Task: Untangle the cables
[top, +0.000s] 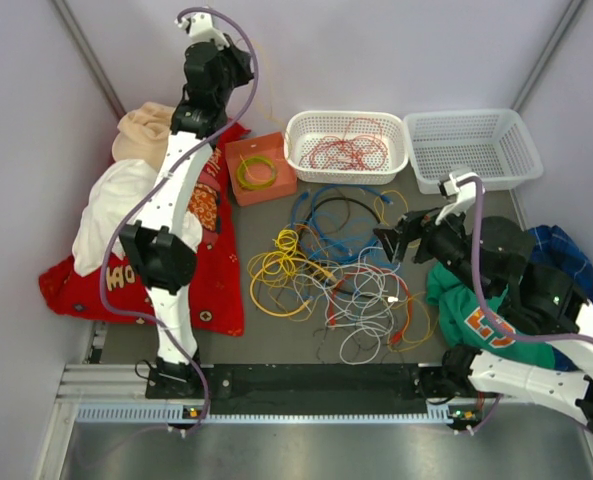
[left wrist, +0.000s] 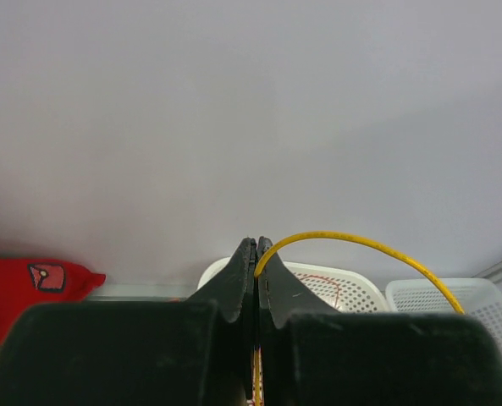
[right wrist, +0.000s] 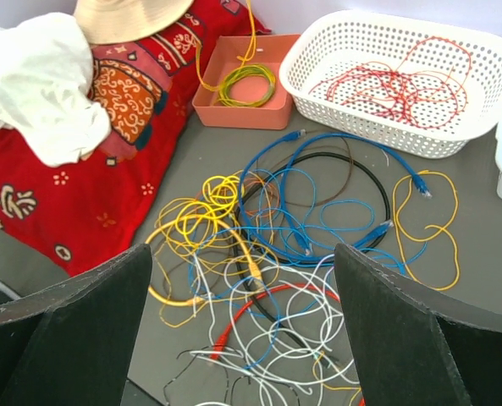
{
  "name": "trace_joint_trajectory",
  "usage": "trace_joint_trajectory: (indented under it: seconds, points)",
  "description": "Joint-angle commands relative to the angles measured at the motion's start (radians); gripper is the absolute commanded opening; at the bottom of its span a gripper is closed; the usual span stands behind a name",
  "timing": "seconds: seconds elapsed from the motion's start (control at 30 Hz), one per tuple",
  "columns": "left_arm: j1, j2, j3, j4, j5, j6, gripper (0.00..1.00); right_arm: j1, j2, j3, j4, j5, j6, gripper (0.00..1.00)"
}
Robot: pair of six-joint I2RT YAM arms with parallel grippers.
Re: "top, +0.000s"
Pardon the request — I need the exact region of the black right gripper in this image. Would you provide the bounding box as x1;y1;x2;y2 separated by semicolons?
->
372;196;492;299

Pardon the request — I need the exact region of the orange yellow thin wire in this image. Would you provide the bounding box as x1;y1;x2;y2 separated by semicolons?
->
370;188;438;351

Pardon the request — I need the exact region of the dark red thin wire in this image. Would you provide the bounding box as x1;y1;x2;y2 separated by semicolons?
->
343;117;390;171

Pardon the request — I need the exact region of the bright yellow cable coil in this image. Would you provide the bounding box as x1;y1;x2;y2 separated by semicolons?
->
235;37;337;306

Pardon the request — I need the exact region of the thin red orange wire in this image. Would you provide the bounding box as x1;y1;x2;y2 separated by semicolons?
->
298;133;372;172

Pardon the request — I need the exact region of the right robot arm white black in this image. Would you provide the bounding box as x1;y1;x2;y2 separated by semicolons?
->
374;209;593;434

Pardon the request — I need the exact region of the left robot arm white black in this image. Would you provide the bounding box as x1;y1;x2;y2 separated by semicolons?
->
119;40;253;399

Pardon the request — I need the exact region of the green shirt orange logo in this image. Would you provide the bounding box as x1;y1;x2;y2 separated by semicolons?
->
426;263;577;371

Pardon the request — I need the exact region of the orange square box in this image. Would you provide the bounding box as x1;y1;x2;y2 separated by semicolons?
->
225;132;297;207

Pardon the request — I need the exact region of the white oval perforated basket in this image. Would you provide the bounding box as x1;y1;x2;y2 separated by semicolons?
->
283;110;408;186

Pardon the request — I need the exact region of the beige bucket hat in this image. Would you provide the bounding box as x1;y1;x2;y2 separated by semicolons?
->
111;102;175;172

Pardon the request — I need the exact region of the white rectangular mesh basket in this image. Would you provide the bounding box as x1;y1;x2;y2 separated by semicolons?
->
403;108;544;195

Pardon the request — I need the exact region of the blue plaid cloth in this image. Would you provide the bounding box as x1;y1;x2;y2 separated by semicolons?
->
527;225;593;303

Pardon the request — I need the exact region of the white t-shirt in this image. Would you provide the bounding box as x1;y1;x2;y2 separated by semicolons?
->
71;158;205;277

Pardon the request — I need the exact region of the red patterned cloth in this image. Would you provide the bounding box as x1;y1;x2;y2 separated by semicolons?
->
38;124;248;336

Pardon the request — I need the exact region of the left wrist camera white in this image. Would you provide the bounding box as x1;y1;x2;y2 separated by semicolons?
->
175;13;230;50

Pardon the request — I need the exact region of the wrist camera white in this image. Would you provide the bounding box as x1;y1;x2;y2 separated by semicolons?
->
175;13;230;50
435;169;479;225

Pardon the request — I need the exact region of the white thin cable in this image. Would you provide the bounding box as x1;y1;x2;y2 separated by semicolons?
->
295;259;410;365

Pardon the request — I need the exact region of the thick blue ethernet cable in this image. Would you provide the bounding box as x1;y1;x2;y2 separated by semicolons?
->
290;183;395;264

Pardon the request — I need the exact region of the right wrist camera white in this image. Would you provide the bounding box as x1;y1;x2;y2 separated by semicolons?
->
435;169;479;225

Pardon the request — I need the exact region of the black cable loop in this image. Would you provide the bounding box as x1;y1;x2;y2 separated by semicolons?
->
295;195;387;296

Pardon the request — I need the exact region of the red ethernet cable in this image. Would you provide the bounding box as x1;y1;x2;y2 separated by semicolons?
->
325;267;410;329

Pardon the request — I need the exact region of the yellow green wire coil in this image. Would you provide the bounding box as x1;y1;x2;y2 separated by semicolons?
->
237;155;279;192

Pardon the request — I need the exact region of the thick yellow ethernet cable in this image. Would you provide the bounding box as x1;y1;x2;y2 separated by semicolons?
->
250;269;337;319

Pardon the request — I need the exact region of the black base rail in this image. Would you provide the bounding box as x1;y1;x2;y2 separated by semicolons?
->
138;363;477;416

